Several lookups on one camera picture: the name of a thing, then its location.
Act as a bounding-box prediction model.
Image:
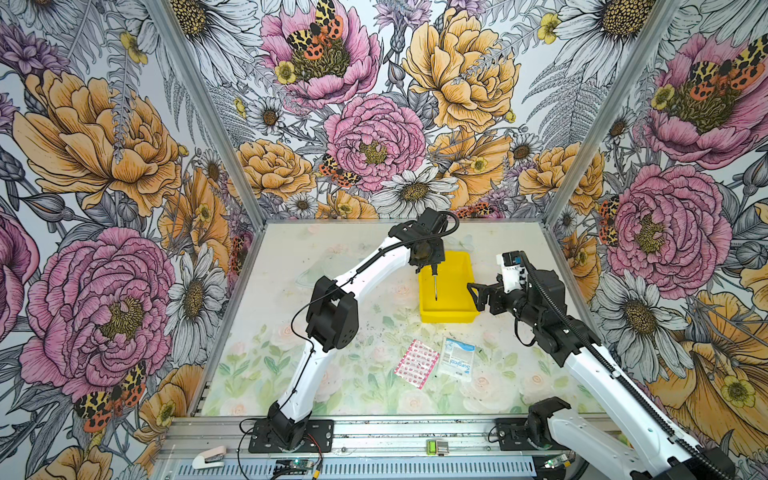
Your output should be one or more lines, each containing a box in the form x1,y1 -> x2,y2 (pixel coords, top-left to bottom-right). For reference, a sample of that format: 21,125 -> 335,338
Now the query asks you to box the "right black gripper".
467,277 -> 543,329

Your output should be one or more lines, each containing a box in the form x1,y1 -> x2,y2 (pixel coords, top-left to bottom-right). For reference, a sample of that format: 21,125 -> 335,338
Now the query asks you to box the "black yellow screwdriver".
430,264 -> 439,302

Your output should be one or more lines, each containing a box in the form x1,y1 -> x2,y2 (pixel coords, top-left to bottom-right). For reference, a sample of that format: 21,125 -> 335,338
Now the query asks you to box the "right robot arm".
467,251 -> 735,479

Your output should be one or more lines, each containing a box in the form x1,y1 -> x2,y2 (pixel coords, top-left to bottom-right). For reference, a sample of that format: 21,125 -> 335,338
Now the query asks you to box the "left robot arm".
266,208 -> 460,451

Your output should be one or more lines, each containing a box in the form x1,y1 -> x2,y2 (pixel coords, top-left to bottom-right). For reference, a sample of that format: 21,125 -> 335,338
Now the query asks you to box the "yellow plastic bin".
418,251 -> 479,324

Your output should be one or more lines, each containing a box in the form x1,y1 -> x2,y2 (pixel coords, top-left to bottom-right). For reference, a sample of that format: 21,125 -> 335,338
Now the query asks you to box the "white blue packet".
437,337 -> 477,382

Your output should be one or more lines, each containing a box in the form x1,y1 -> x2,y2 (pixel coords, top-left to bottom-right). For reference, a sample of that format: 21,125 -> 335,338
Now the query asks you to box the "pink patterned packet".
394,339 -> 440,390

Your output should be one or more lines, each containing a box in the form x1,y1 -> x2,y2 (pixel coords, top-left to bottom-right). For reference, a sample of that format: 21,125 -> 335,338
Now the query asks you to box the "small green display module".
426,439 -> 450,456

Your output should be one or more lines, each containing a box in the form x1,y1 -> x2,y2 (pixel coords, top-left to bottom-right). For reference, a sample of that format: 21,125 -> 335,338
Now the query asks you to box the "right green circuit board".
543,453 -> 571,469

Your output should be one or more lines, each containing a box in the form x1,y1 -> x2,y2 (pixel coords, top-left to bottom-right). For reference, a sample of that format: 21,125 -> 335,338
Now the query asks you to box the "green circuit board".
543,453 -> 571,469
271,459 -> 323,479

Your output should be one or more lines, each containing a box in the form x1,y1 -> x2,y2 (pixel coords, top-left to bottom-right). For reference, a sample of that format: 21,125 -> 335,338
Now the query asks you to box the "left green circuit board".
271,459 -> 323,479

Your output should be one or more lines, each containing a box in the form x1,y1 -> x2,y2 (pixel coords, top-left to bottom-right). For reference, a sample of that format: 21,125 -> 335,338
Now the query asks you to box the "white stapler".
192,445 -> 227,470

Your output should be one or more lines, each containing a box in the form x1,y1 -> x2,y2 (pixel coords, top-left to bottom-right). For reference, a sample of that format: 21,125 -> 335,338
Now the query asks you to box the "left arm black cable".
290,209 -> 462,415

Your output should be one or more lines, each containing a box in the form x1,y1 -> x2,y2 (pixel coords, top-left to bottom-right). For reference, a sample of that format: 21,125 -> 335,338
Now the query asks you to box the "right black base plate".
494,417 -> 568,451

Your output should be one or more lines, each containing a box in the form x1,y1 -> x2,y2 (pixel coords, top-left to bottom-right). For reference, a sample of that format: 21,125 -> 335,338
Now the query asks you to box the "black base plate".
247,418 -> 335,454
494,417 -> 568,451

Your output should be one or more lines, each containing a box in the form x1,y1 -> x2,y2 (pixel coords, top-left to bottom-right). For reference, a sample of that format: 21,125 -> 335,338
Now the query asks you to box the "aluminium front rail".
152,413 -> 673,480

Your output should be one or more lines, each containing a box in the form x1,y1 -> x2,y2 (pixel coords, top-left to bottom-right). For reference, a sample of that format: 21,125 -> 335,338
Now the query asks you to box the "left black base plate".
247,418 -> 335,454

